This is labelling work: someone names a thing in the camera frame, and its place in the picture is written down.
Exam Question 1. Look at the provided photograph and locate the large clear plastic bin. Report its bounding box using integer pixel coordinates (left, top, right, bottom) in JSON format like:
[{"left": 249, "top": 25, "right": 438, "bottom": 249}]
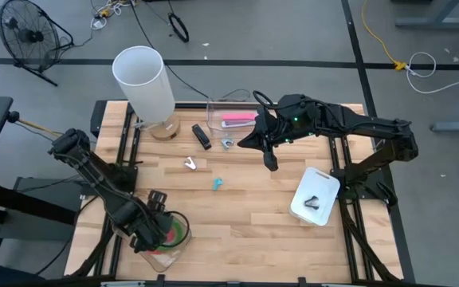
[{"left": 110, "top": 198, "right": 192, "bottom": 281}]

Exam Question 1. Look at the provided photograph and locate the grey floor stand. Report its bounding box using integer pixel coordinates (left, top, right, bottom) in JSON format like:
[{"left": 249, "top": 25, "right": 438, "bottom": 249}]
[{"left": 0, "top": 175, "right": 85, "bottom": 266}]

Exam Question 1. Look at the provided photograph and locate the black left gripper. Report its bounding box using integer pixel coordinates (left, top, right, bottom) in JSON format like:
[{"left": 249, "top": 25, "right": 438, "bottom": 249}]
[{"left": 124, "top": 190, "right": 174, "bottom": 255}]

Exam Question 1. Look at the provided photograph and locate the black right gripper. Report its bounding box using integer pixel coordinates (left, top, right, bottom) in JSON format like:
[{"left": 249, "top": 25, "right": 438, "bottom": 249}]
[{"left": 237, "top": 94, "right": 322, "bottom": 173}]

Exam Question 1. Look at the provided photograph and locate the black table frame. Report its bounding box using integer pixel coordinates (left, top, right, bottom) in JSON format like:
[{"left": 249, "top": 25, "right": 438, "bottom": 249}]
[{"left": 64, "top": 99, "right": 416, "bottom": 287}]

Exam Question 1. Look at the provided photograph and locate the black stapler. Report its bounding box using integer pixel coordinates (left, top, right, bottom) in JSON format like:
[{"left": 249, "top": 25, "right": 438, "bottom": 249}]
[{"left": 190, "top": 124, "right": 213, "bottom": 151}]

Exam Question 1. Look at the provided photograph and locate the grey desk leg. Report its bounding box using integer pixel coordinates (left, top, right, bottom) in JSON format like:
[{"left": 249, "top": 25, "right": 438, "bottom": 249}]
[{"left": 394, "top": 0, "right": 459, "bottom": 29}]

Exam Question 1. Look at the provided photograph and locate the black power cable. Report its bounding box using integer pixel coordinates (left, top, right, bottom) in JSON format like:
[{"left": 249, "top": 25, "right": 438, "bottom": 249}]
[{"left": 127, "top": 0, "right": 210, "bottom": 100}]

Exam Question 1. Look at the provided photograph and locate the white cylindrical tube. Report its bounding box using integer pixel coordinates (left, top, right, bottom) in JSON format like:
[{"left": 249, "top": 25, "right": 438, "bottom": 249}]
[{"left": 112, "top": 45, "right": 182, "bottom": 141}]

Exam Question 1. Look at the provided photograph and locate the black floor fan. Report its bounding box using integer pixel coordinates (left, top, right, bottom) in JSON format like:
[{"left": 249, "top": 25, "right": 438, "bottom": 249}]
[{"left": 0, "top": 0, "right": 75, "bottom": 88}]

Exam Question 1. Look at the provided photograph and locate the black stapler remover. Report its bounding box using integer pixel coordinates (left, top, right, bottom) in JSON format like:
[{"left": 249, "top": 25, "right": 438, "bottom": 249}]
[{"left": 303, "top": 195, "right": 321, "bottom": 211}]

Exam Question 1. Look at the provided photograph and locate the white plastic bin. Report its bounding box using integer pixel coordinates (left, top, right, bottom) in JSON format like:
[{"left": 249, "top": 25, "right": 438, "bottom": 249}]
[{"left": 289, "top": 166, "right": 341, "bottom": 227}]

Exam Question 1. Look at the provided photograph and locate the yellow extension cable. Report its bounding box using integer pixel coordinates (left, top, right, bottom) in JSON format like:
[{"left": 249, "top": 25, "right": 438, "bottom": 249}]
[{"left": 361, "top": 0, "right": 408, "bottom": 72}]

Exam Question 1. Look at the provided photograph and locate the green tape roll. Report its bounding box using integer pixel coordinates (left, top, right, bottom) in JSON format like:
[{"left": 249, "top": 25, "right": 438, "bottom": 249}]
[{"left": 164, "top": 221, "right": 186, "bottom": 245}]

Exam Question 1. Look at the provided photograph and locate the grey desk foot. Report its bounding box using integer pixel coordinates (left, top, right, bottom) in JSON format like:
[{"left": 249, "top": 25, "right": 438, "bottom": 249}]
[{"left": 430, "top": 121, "right": 459, "bottom": 133}]

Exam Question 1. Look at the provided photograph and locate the small clear plastic bin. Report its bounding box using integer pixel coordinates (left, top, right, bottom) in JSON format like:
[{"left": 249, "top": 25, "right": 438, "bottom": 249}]
[{"left": 206, "top": 99, "right": 265, "bottom": 140}]

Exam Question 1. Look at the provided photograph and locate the yellow cord with black knob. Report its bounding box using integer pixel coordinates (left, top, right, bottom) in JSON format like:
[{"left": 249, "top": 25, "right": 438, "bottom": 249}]
[{"left": 6, "top": 110, "right": 65, "bottom": 139}]

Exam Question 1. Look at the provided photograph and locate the black cable coil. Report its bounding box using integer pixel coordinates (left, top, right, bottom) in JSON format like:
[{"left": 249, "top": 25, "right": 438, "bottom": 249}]
[{"left": 167, "top": 11, "right": 190, "bottom": 44}]

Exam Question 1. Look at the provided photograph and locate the white floor cable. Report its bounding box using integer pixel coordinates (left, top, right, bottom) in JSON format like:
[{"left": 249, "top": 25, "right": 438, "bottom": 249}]
[{"left": 406, "top": 51, "right": 459, "bottom": 96}]

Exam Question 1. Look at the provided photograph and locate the cable cluster with white adapter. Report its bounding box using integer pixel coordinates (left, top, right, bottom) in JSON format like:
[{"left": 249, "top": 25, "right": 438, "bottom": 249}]
[{"left": 89, "top": 0, "right": 139, "bottom": 31}]

